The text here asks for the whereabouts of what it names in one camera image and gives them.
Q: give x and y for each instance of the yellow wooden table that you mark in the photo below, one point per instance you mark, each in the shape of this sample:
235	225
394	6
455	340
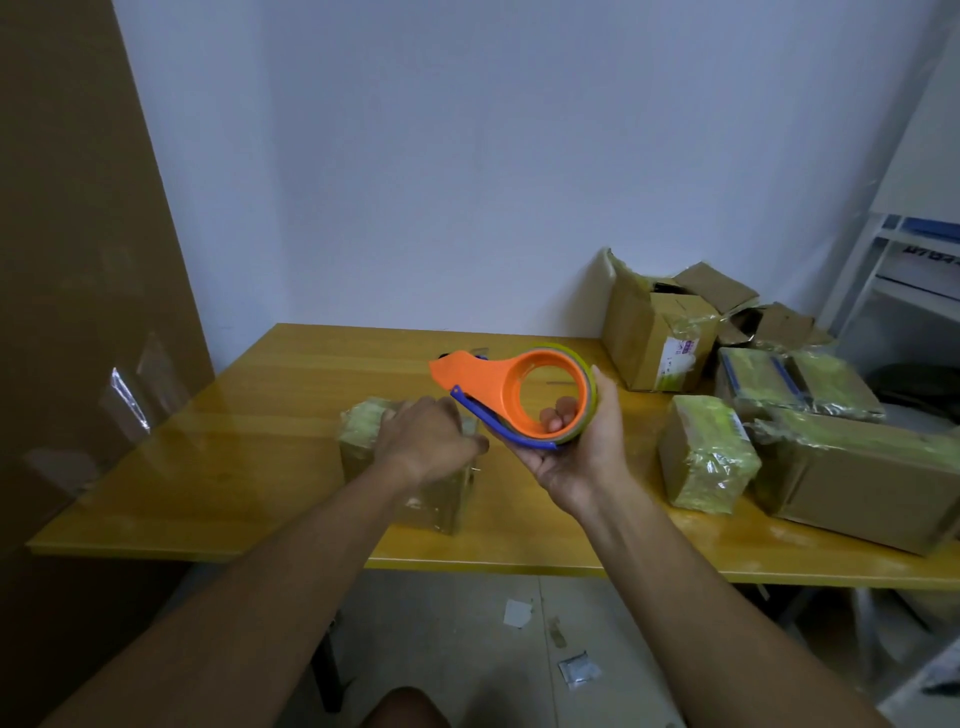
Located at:
225	465

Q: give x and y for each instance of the taped box with label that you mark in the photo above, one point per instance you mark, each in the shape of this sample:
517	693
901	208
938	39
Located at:
360	424

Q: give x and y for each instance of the person's left forearm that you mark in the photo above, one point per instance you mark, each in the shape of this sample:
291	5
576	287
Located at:
225	607

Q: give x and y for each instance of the grey metal leg frame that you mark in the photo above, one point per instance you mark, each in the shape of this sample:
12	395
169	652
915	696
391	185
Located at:
862	637

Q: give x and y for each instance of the person's left leg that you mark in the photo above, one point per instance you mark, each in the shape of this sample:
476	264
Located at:
405	709

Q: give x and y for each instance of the black bag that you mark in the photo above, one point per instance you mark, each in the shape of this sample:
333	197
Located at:
915	386

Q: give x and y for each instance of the large brown cardboard sheet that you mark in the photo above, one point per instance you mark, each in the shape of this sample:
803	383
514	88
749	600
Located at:
75	262

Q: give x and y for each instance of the silver foil packet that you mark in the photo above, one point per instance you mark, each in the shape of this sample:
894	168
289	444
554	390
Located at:
579	670

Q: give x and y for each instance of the person's left hand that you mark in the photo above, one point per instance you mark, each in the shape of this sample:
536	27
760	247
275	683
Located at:
427	442

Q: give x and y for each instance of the taped box with blue stripe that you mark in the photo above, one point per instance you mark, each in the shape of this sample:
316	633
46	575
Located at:
754	379

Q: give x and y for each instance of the person's right hand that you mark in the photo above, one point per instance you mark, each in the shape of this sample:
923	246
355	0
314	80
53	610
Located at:
592	465

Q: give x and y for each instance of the orange dispenser with yellow tape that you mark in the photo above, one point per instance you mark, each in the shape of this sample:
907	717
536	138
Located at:
480	379

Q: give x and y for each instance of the row of cardboard boxes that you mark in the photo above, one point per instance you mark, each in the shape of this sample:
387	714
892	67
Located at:
645	337

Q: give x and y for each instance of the black metal table leg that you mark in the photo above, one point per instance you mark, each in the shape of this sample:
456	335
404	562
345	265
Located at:
328	667

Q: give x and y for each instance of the small box with 031 label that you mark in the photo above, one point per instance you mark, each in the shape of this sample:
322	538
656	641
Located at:
705	457

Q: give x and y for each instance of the white paper scrap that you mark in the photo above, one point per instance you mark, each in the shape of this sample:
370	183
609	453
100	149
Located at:
518	613

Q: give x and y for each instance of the white box blue stripe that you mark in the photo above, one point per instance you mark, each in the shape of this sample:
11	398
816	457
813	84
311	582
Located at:
926	259

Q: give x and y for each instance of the person's right forearm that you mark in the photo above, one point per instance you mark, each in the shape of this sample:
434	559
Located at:
712	637

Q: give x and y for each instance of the white metal shelf rack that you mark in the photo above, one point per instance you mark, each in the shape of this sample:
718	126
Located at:
922	135

